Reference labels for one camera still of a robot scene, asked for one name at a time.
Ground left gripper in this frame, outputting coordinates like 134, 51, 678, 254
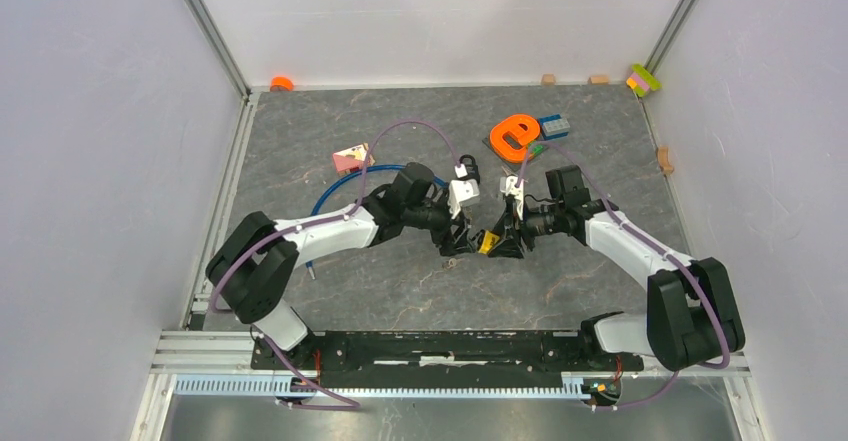
403, 190, 475, 257

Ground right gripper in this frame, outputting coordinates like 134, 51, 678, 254
487, 198, 564, 260

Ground silver key bunch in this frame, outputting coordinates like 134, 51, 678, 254
443, 258, 459, 270

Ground yellow padlock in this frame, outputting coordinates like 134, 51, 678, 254
478, 230, 501, 255

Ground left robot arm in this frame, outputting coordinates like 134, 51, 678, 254
205, 155, 480, 369

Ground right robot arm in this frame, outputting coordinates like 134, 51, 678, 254
479, 165, 745, 371

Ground black padlock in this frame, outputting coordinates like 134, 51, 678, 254
456, 154, 481, 184

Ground orange letter block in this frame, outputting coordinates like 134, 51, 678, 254
485, 113, 541, 164

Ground blue lego brick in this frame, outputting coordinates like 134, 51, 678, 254
537, 114, 571, 140

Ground pink wooden puzzle box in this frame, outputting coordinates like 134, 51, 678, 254
332, 143, 376, 176

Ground wooden block left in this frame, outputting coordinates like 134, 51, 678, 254
541, 73, 556, 86

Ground wooden arch piece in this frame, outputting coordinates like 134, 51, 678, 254
656, 146, 675, 176

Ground stacked coloured lego bricks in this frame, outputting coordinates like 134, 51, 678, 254
625, 63, 662, 98

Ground orange round cap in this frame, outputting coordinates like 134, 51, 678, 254
269, 76, 294, 92

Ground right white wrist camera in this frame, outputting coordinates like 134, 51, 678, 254
499, 175, 525, 221

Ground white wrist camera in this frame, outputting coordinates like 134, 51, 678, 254
448, 165, 480, 219
499, 175, 525, 221

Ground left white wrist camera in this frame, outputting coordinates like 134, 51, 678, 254
448, 165, 480, 219

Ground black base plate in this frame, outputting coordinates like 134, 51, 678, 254
286, 330, 644, 389

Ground blue cable loop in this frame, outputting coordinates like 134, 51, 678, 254
306, 164, 448, 280

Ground blue slotted cable duct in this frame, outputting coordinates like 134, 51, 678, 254
173, 374, 586, 400

